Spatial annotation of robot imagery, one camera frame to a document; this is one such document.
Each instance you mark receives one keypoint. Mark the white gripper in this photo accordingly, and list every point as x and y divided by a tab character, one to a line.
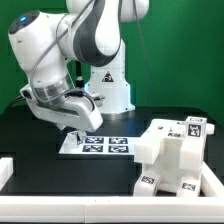
76	112

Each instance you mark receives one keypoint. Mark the white long side rail front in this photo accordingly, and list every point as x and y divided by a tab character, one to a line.
147	148

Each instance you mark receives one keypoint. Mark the white long side rail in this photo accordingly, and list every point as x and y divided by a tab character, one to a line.
192	154
147	148

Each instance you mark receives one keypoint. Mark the white chair seat block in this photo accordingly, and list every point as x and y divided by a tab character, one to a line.
167	163

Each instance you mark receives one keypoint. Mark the white long side rail back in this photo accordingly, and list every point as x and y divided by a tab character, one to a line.
192	154

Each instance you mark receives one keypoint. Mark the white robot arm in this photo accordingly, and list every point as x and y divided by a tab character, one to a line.
75	62

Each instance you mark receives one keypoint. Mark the white flat back panel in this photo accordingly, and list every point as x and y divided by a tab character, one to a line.
100	145

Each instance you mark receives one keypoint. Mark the white left fence block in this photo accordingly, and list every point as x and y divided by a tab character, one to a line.
6	170

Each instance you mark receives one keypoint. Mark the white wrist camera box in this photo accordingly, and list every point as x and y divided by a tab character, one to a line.
26	92

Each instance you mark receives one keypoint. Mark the white front fence rail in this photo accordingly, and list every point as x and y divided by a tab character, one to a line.
111	209

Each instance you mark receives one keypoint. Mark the white fence rail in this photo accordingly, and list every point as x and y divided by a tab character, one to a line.
111	209
210	184

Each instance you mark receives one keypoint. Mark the white right fence rail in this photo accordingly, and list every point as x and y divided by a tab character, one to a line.
210	184

